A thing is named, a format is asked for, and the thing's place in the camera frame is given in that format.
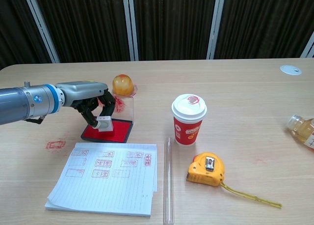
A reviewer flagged grey black left robot hand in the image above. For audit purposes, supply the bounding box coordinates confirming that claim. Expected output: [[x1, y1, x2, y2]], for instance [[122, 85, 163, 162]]
[[55, 81, 116, 132]]

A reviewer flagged white and red stamp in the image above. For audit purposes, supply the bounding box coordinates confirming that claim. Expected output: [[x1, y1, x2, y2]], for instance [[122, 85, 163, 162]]
[[96, 115, 115, 137]]

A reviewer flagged red ink pad clear lid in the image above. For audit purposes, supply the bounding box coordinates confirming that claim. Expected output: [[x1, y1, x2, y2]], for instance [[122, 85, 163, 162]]
[[80, 96, 135, 143]]

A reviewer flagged lined white paper notepad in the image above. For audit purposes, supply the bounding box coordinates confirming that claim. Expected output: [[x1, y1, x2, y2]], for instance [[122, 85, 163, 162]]
[[45, 142, 158, 218]]

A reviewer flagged red paper cup white lid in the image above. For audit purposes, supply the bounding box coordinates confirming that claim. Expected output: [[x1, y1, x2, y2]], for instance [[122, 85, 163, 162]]
[[171, 93, 208, 147]]

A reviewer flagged clear glass tube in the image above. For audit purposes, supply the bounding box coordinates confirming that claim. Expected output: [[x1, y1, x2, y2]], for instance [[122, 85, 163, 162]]
[[163, 137, 175, 225]]

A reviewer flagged yellow tape measure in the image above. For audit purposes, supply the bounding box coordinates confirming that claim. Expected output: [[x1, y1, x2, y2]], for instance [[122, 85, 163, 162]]
[[185, 152, 283, 209]]

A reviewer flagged white round table grommet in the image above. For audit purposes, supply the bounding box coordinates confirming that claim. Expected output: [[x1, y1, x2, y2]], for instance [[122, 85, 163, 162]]
[[280, 64, 302, 76]]

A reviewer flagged tea bottle with label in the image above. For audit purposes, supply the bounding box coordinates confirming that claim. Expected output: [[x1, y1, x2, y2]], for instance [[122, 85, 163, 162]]
[[285, 114, 314, 152]]

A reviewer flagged white partition frame post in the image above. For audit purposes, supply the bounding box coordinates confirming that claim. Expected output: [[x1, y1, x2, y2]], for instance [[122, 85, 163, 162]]
[[122, 0, 139, 61], [300, 30, 314, 59], [22, 0, 60, 64], [206, 0, 226, 60]]

